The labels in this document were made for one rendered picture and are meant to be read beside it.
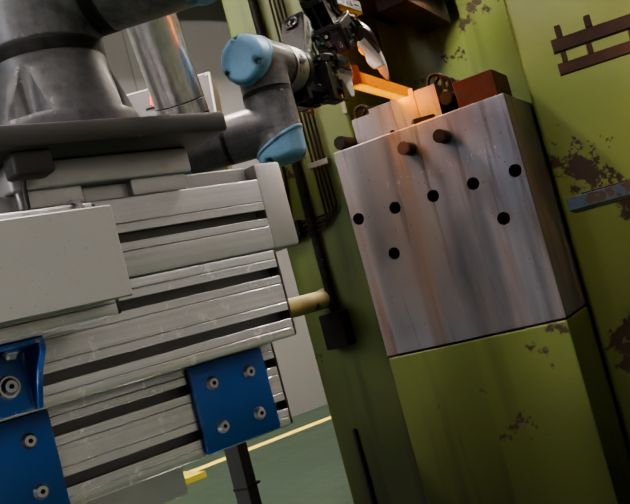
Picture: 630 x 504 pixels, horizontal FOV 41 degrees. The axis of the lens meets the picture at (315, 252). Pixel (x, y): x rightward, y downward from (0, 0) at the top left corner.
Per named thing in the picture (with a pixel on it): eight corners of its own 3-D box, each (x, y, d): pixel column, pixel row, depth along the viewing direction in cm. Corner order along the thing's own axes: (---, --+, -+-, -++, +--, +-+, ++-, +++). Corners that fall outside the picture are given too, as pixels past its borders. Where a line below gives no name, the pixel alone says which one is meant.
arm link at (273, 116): (245, 178, 130) (227, 111, 131) (314, 158, 129) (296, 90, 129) (232, 172, 122) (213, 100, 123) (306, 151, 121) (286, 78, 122)
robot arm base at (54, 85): (18, 135, 70) (-10, 23, 71) (-35, 184, 82) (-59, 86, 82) (173, 124, 80) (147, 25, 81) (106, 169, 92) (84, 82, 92)
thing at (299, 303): (236, 336, 163) (229, 310, 164) (215, 342, 166) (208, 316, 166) (336, 307, 202) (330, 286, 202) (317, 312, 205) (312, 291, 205)
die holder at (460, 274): (566, 318, 158) (503, 92, 161) (387, 357, 176) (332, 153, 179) (611, 286, 208) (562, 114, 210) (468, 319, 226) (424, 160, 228)
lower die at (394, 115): (443, 119, 173) (432, 79, 173) (358, 149, 182) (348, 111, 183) (499, 130, 210) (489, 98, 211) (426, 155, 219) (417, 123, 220)
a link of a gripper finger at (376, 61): (382, 90, 155) (345, 55, 153) (388, 78, 160) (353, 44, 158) (393, 79, 153) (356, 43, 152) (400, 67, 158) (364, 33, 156)
